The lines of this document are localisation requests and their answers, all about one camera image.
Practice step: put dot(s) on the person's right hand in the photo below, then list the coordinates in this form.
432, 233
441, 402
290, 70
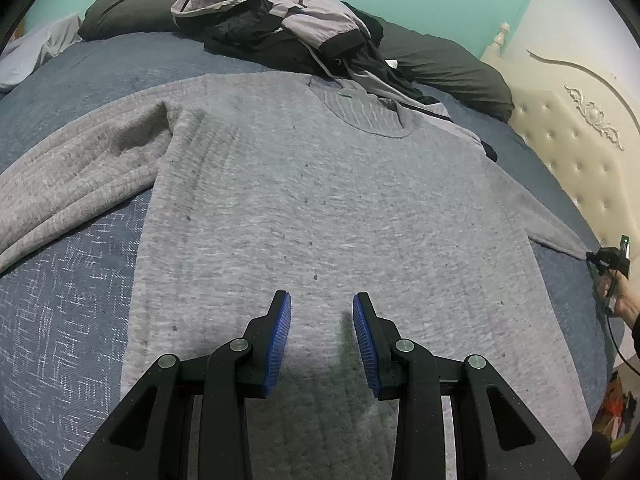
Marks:
627, 302

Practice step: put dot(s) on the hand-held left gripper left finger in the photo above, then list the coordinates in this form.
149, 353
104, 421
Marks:
280, 340

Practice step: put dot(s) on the cream tufted headboard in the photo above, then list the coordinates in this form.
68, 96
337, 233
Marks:
575, 170

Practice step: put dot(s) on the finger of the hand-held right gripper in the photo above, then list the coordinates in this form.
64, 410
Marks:
592, 259

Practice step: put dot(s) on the person's right forearm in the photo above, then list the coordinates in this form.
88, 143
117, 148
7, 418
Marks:
635, 335

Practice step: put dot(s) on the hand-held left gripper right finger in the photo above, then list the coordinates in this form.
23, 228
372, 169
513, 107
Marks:
365, 345

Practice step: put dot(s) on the light grey blanket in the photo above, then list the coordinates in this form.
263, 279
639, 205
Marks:
35, 50

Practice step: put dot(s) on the black garment with white trim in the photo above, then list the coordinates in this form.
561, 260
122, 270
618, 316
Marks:
280, 55

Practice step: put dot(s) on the grey knit sweater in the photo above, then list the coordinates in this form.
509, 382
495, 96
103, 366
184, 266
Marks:
325, 210

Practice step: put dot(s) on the colourful packaging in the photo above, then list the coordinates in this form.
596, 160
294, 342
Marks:
612, 410

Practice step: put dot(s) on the dark grey rolled duvet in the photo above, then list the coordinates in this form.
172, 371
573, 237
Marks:
450, 70

